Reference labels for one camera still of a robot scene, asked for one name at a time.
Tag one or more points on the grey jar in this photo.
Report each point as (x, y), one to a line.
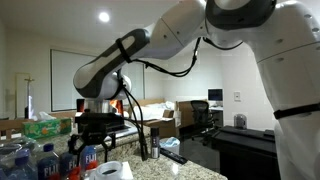
(240, 121)

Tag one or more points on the white bin with blue bag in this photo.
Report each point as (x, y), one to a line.
(170, 144)

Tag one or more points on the Fiji water bottle blue cap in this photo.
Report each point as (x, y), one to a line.
(90, 158)
(23, 170)
(65, 166)
(48, 166)

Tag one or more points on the white cardboard product box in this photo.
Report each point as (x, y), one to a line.
(128, 171)

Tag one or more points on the Fiji water bottles pack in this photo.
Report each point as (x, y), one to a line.
(10, 148)

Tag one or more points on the computer monitor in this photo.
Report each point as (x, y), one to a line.
(215, 94)

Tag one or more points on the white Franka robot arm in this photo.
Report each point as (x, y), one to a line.
(290, 83)

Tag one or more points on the brown cardboard box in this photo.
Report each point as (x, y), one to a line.
(184, 113)

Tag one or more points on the large round ceiling light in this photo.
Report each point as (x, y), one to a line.
(104, 16)

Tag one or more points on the black remote control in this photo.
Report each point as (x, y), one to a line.
(173, 156)

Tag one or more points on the green tissue box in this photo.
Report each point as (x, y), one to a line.
(46, 128)

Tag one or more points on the white wall light switch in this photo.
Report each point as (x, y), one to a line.
(237, 96)

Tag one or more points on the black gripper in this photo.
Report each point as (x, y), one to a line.
(97, 137)

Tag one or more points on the large white window blind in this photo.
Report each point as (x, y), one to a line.
(61, 83)

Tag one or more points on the black low cabinet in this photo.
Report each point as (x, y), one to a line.
(246, 150)

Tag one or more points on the black office chair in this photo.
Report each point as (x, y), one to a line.
(200, 111)

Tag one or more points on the laptop showing fireplace video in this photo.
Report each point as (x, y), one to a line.
(80, 105)

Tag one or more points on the small white window blind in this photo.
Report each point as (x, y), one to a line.
(138, 83)

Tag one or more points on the wooden dining chair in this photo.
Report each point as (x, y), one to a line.
(13, 125)
(63, 115)

